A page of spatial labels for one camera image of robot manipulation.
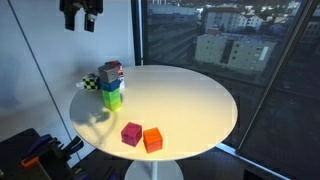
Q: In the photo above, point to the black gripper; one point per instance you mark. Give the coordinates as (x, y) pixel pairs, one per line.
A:
(70, 8)

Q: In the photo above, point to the grey block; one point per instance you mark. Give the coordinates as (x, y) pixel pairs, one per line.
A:
(108, 73)

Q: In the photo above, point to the blue block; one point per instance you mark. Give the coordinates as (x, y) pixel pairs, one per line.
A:
(110, 86)

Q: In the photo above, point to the green block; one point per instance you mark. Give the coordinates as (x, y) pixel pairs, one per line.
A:
(111, 96)

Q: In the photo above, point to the lime yellow-green block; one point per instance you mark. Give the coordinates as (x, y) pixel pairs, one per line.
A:
(113, 105)

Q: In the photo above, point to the magenta block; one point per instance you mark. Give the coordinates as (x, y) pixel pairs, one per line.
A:
(131, 134)

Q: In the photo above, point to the orange block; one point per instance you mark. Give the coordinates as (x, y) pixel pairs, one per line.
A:
(152, 140)

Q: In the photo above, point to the upper colourful picture cube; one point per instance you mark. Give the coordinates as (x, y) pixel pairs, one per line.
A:
(118, 65)

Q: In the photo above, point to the black checkered cube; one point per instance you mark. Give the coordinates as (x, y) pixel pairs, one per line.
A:
(91, 81)

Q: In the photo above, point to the lower picture cube with owl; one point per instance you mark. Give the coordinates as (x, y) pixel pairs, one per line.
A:
(122, 82)

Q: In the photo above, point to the white round table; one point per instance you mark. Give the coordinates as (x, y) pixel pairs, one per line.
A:
(193, 113)

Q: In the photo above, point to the clamps with orange handles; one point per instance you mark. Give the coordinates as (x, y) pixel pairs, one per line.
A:
(51, 156)

